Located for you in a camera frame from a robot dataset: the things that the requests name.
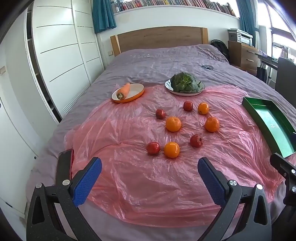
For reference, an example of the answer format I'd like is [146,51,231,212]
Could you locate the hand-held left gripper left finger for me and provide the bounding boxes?
[26,149,102,241]

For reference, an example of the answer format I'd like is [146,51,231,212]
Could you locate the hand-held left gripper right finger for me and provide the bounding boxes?
[197,157,272,241]

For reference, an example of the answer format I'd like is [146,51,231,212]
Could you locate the green tray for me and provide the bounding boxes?
[242,96,296,158]

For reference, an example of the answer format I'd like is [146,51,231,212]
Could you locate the orange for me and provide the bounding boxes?
[165,116,182,132]
[198,102,210,115]
[204,117,220,133]
[164,141,180,159]

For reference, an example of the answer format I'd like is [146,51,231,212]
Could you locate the pink plastic sheet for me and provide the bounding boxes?
[63,84,286,229]

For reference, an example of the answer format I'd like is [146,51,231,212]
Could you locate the dark grey chair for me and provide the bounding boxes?
[275,57,296,93]

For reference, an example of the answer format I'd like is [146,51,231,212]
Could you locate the dark blue bag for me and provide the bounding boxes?
[257,62,269,81]

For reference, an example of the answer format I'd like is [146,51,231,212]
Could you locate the grey desk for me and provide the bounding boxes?
[254,51,280,70]

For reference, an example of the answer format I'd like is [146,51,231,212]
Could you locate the wooden dresser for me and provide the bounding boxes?
[228,40,264,72]

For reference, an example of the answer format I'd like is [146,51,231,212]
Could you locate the carrot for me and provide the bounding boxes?
[116,83,131,100]

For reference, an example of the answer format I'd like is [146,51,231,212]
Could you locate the green leafy vegetable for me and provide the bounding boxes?
[170,72,201,93]

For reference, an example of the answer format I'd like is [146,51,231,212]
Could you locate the window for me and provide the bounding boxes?
[257,0,296,61]

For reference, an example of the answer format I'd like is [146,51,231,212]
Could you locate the white round plate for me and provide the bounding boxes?
[165,79,205,96]

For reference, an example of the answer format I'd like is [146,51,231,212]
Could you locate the orange oval dish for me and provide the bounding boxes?
[111,83,145,103]

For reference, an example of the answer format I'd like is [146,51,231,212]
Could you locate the grey printer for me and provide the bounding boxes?
[228,28,253,45]

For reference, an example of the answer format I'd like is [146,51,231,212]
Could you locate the black backpack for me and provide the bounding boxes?
[210,39,230,64]

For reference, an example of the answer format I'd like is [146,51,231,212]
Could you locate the teal curtain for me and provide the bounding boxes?
[236,0,260,47]
[92,0,117,33]

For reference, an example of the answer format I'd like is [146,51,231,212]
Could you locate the white wardrobe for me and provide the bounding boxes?
[24,0,104,123]

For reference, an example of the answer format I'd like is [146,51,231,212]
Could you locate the wooden headboard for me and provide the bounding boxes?
[110,26,209,57]

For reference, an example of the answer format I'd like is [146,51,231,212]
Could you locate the row of books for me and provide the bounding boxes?
[110,0,237,17]

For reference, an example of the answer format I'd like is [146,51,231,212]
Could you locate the white wall shelf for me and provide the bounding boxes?
[113,5,240,24]

